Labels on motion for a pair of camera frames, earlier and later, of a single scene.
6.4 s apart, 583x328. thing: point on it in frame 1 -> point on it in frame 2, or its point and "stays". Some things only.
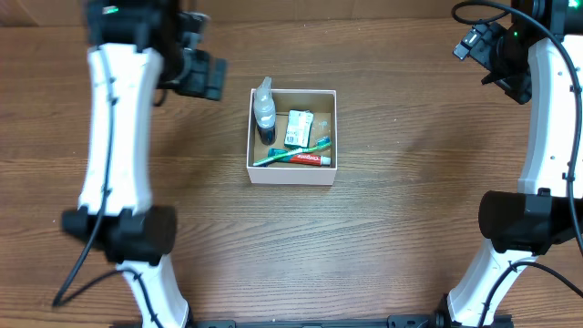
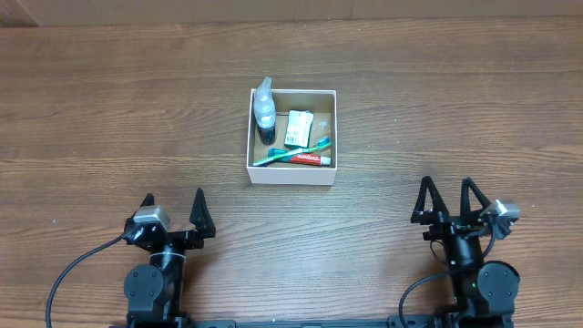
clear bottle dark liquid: (265, 111) stays
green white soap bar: (298, 128) stays
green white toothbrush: (322, 142) stays
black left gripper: (198, 84) -> (202, 222)
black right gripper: (484, 51) -> (451, 224)
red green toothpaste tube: (301, 159) stays
